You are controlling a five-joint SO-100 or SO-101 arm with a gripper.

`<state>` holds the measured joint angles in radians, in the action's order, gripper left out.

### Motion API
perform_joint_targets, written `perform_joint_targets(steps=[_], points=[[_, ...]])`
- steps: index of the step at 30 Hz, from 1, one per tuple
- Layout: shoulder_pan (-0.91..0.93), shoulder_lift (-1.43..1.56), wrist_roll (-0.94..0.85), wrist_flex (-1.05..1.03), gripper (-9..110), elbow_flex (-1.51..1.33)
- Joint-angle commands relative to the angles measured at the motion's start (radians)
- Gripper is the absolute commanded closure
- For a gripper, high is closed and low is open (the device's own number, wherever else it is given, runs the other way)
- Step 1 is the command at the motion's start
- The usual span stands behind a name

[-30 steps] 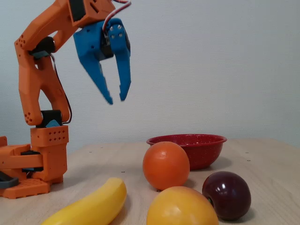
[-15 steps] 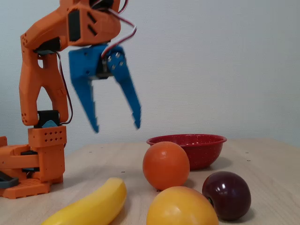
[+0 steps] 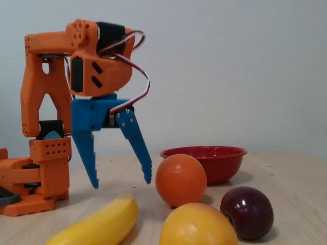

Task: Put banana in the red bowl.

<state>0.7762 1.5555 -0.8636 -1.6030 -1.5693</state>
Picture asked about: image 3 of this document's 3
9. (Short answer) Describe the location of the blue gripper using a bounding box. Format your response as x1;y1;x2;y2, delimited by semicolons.
71;93;152;189

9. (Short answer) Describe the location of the yellow toy banana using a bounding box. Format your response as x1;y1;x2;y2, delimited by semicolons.
44;192;139;245

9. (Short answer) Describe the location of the orange robot base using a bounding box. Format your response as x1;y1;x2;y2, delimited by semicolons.
0;148;57;217

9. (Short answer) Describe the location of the red speckled bowl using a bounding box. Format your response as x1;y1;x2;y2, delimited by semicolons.
159;145;248;186

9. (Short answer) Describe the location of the orange toy fruit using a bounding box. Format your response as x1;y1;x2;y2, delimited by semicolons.
155;154;207;208

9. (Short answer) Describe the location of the yellow orange toy peach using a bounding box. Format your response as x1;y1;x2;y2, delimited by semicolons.
159;203;240;245

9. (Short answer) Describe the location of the dark purple toy plum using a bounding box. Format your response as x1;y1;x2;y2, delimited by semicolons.
220;186;274;241

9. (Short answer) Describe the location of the gripper servo cable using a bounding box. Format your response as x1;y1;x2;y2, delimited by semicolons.
109;52;151;114

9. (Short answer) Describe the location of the shoulder servo cable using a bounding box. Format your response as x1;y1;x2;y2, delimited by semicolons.
64;55;75;99

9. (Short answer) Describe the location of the wrist servo cable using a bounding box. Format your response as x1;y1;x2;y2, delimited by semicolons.
97;30;147;58

